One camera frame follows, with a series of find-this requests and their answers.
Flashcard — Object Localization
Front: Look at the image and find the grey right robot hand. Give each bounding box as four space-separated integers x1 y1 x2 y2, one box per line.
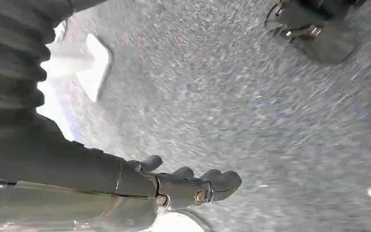
0 111 243 232

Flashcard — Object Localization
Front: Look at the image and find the ribbed grey right arm sleeve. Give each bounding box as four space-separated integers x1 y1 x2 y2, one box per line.
0 0 108 122

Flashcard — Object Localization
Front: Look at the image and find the black robot foot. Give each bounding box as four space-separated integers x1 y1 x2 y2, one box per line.
264 0 367 65

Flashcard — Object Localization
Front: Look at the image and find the white base plate, dark edge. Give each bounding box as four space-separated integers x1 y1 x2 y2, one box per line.
141 209 213 232
36 20 114 142

